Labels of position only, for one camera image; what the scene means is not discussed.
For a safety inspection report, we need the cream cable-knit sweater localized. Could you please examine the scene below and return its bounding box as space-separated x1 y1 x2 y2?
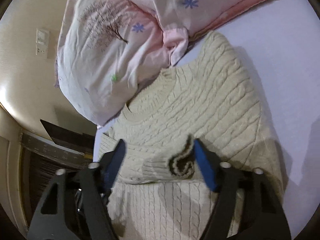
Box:
99 32 284 239

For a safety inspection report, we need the white floral pillow with tree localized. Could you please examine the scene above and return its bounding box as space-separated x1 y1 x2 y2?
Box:
56 0 171 126

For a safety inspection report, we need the white wall switch plate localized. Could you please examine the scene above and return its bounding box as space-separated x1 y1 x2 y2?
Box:
35 28 50 59

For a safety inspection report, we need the lavender bed sheet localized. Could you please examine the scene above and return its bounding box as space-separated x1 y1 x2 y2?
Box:
167 0 319 237

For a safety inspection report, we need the dark bedside cabinet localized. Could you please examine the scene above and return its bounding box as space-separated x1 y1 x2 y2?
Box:
20 120 94 207

